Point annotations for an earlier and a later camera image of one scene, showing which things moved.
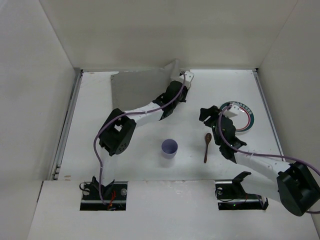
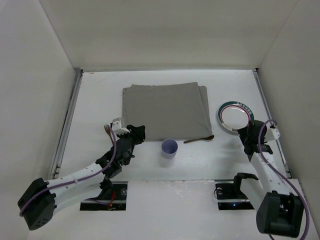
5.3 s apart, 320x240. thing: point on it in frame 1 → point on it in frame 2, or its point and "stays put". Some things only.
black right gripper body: x=211 y=116 → x=250 y=133
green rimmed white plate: x=244 y=120 stays put
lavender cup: x=169 y=148 stays put
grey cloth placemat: x=132 y=89 → x=174 y=111
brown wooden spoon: x=208 y=138 → x=210 y=137
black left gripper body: x=182 y=90 → x=133 y=136
